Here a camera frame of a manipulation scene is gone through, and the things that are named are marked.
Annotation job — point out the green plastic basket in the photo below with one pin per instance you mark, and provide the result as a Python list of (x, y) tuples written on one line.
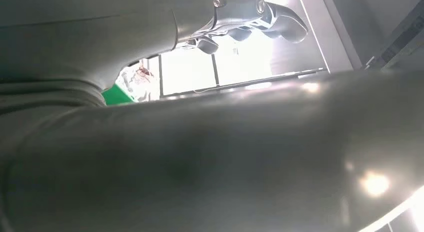
[(116, 97)]

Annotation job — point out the dark-framed bright window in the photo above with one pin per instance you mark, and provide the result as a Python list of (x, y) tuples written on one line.
[(185, 74)]

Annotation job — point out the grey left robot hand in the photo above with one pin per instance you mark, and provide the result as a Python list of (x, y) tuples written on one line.
[(198, 157)]

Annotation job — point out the grey courier bag, large red logo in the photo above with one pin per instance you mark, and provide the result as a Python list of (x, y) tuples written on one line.
[(136, 79)]

